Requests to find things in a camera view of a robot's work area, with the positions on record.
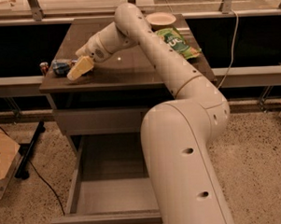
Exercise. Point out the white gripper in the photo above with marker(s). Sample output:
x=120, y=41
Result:
x=95, y=48

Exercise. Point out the blue redbull can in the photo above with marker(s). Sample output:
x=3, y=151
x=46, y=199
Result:
x=62, y=67

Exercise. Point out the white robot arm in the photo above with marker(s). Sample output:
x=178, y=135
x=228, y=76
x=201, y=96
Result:
x=174, y=134

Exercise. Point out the red soda can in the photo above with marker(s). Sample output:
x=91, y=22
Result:
x=44, y=68

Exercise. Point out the grey drawer cabinet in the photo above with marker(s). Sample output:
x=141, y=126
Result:
x=125, y=80

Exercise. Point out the closed grey upper drawer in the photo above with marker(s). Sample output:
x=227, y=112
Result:
x=100, y=121

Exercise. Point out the open grey drawer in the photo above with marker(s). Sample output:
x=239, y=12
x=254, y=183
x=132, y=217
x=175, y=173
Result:
x=110, y=183

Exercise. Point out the white paper bowl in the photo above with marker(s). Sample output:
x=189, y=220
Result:
x=160, y=20

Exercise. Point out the green chip bag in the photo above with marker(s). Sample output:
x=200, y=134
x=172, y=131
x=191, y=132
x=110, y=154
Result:
x=176, y=41

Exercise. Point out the cardboard box left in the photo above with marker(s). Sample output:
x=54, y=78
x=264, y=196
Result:
x=9, y=159

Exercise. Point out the black metal stand foot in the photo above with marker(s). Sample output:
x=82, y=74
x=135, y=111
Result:
x=26, y=150

